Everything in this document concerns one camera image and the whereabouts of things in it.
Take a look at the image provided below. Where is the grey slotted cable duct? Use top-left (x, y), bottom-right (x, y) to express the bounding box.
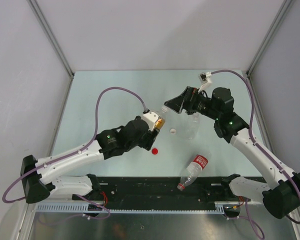
top-left (35, 198), bottom-right (225, 215)

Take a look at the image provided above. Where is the clear unlabelled plastic bottle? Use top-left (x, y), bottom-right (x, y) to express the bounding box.
top-left (183, 112), bottom-right (200, 140)

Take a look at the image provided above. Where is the aluminium frame post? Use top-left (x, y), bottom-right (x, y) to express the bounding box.
top-left (246, 0), bottom-right (295, 76)
top-left (27, 0), bottom-right (75, 78)

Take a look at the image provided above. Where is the red bottle cap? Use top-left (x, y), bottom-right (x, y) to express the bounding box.
top-left (151, 148), bottom-right (159, 155)

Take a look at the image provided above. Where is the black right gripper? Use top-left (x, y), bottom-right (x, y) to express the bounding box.
top-left (164, 86), bottom-right (220, 121)

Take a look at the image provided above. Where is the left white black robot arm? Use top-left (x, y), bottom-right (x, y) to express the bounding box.
top-left (20, 111), bottom-right (165, 204)

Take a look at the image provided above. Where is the black mounting base rail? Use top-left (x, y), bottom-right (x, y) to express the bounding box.
top-left (84, 177), bottom-right (240, 206)

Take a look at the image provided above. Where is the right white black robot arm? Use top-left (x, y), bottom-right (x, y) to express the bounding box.
top-left (164, 86), bottom-right (300, 219)

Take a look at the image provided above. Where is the white QR-code bottle cap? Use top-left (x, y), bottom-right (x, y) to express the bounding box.
top-left (170, 128), bottom-right (177, 135)

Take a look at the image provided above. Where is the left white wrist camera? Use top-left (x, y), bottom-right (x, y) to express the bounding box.
top-left (141, 111), bottom-right (158, 131)

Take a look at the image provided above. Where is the left aluminium frame post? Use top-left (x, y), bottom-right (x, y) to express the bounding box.
top-left (27, 0), bottom-right (75, 78)

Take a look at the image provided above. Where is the yellow tea bottle red label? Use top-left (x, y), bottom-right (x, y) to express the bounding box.
top-left (155, 105), bottom-right (169, 130)

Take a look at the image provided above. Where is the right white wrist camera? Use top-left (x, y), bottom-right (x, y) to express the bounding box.
top-left (198, 71), bottom-right (212, 93)

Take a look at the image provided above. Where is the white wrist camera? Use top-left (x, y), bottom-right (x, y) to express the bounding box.
top-left (198, 71), bottom-right (212, 93)
top-left (141, 111), bottom-right (158, 131)

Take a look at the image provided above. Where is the right aluminium frame post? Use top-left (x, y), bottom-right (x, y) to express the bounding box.
top-left (246, 0), bottom-right (295, 76)

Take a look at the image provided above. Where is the red-labelled clear water bottle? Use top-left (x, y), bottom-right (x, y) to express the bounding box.
top-left (177, 150), bottom-right (211, 191)

